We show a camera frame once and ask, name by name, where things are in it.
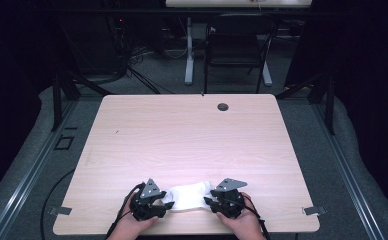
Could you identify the aluminium floor rail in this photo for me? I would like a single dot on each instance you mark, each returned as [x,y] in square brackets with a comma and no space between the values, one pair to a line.
[32,173]
[345,170]

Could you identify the person's left hand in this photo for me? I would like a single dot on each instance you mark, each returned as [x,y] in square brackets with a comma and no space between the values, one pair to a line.
[130,226]

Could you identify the grey metal table bracket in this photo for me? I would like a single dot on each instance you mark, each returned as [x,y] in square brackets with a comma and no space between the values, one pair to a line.
[60,210]
[314,210]

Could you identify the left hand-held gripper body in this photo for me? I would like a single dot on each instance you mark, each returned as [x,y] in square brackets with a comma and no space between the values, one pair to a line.
[145,203]

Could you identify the white desk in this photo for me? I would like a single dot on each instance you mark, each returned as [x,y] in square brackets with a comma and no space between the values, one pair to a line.
[189,66]

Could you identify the black metal stand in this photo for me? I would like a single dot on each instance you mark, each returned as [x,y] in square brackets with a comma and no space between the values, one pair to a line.
[329,103]
[58,100]

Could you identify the white sock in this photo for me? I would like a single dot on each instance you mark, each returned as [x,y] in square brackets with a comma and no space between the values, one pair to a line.
[187,196]

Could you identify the black metal chair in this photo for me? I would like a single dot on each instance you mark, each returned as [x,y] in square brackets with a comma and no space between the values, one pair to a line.
[235,46]

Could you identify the person's right hand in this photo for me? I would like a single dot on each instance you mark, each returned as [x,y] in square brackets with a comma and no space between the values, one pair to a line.
[242,225]

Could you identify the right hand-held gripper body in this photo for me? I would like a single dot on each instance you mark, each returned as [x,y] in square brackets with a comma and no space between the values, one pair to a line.
[230,200]

